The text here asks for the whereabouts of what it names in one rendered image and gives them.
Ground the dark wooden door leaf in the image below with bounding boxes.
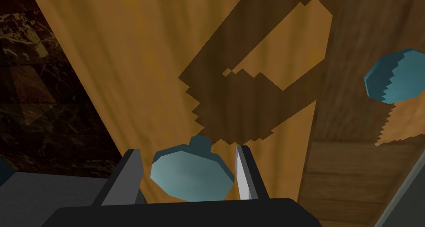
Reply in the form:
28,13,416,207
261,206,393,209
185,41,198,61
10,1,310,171
296,0,425,227

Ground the teal round knob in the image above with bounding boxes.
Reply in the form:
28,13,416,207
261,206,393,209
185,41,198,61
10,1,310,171
150,134,236,203
364,48,425,105

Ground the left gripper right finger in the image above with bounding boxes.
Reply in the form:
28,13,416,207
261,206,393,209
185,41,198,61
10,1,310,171
235,145,270,201

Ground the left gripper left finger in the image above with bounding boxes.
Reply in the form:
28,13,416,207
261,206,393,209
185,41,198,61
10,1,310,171
91,149,144,207

